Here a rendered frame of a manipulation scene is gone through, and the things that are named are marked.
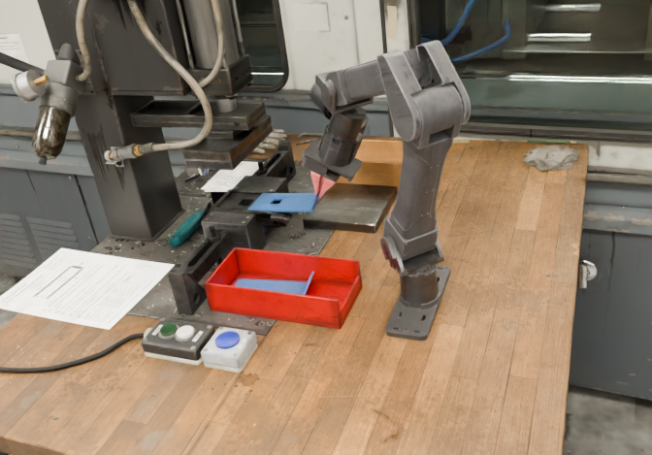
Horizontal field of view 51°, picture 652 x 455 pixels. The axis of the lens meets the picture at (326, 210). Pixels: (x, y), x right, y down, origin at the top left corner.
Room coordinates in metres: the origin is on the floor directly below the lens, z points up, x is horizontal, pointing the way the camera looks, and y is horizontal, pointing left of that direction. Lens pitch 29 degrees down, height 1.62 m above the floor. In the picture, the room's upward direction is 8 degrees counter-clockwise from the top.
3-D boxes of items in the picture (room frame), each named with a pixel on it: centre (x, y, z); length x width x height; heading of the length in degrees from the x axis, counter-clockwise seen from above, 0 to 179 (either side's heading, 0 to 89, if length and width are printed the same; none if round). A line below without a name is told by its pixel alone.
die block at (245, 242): (1.25, 0.16, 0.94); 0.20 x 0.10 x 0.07; 156
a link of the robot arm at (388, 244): (0.95, -0.13, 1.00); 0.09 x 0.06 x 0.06; 112
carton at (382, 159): (1.43, -0.14, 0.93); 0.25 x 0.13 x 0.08; 66
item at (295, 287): (1.02, 0.12, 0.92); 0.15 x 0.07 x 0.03; 73
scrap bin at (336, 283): (1.00, 0.09, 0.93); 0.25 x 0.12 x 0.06; 66
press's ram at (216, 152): (1.27, 0.23, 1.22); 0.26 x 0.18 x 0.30; 66
